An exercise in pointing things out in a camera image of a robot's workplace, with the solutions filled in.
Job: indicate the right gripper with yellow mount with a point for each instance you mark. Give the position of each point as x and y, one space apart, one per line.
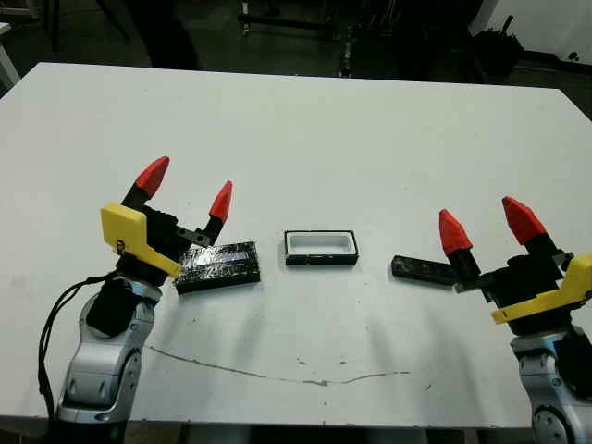
532 287

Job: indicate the left gripper with yellow mount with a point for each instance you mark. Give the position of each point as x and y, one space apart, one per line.
125 226

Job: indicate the black camera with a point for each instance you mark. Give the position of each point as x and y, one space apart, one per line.
421 270

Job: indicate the shiny black box lid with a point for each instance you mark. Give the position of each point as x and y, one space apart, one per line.
222 263

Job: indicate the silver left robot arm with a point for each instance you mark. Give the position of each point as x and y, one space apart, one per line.
102 365

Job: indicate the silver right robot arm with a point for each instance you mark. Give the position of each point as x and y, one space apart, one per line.
541 365

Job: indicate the black box base white insert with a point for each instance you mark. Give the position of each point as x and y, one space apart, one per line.
319 245

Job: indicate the person in dark trousers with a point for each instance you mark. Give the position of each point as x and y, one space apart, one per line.
176 37

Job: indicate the black bushy plant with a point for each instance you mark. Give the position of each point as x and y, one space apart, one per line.
499 46

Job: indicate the black tripod stand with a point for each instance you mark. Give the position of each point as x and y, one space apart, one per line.
54 28

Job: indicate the black metal frame cart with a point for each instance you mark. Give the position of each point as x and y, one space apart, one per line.
324 23

